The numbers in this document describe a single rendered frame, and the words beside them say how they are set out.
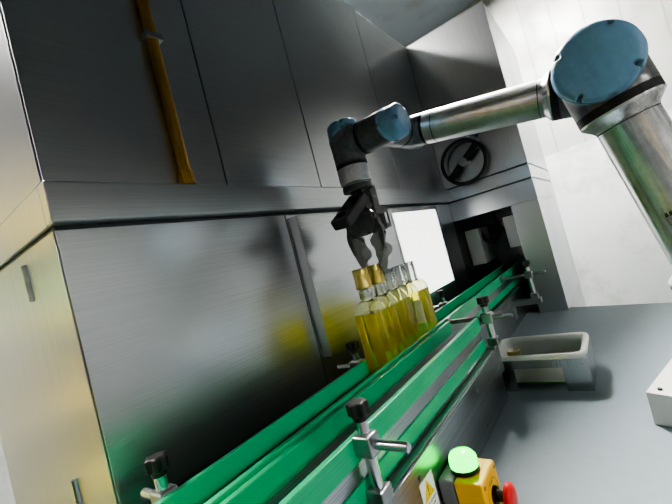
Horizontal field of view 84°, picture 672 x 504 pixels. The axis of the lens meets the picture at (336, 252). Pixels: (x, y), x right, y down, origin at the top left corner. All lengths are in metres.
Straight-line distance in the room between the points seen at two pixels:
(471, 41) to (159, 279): 1.70
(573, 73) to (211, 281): 0.68
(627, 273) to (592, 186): 0.69
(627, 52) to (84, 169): 0.80
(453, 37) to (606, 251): 2.12
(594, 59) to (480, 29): 1.34
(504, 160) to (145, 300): 1.56
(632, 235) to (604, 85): 2.77
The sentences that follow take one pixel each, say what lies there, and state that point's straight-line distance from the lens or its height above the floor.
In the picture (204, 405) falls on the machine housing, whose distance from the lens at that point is 0.72.
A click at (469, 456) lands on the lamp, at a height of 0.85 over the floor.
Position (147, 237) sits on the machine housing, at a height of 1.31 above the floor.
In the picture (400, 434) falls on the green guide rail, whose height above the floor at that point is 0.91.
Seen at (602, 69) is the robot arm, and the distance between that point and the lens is 0.71.
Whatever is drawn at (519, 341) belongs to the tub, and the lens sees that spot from 1.25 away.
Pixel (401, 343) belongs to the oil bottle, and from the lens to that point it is 0.87.
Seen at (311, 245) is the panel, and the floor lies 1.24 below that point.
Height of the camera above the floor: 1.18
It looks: 2 degrees up
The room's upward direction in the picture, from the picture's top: 15 degrees counter-clockwise
